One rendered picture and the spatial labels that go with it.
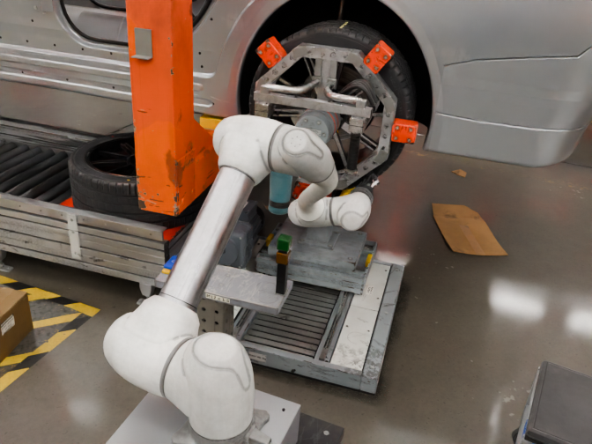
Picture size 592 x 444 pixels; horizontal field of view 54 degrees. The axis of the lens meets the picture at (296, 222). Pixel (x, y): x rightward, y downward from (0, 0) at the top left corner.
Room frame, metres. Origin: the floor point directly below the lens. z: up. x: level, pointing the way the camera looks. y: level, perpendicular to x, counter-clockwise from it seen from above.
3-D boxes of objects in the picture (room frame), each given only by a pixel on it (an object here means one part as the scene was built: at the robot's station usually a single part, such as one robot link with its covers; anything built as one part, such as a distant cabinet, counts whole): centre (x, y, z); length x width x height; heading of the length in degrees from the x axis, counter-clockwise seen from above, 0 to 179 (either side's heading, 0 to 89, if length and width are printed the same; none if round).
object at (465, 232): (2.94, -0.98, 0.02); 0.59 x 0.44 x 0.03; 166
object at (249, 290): (1.61, 0.22, 0.44); 0.43 x 0.17 x 0.03; 76
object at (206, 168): (2.32, 0.42, 0.69); 0.52 x 0.17 x 0.35; 166
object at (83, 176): (2.50, 0.73, 0.39); 0.66 x 0.66 x 0.24
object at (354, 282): (2.34, -0.11, 0.13); 0.50 x 0.36 x 0.10; 76
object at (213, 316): (1.62, 0.25, 0.21); 0.10 x 0.10 x 0.42; 76
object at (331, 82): (2.03, -0.14, 1.03); 0.19 x 0.18 x 0.11; 166
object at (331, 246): (2.34, -0.11, 0.32); 0.40 x 0.30 x 0.28; 76
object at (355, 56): (2.17, -0.07, 0.85); 0.54 x 0.07 x 0.54; 76
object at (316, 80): (2.08, 0.05, 1.03); 0.19 x 0.18 x 0.11; 166
